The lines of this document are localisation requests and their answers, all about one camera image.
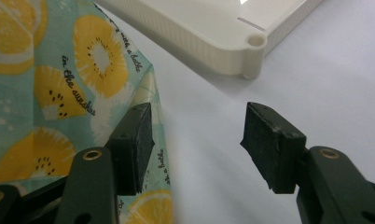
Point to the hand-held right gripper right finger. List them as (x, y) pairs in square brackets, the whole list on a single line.
[(272, 146)]

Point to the lemon print cloth bag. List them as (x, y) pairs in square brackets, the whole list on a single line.
[(52, 46)]

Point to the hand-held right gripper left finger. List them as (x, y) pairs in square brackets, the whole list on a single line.
[(131, 149)]

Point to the white plastic tray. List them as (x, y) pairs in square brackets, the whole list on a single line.
[(207, 25)]

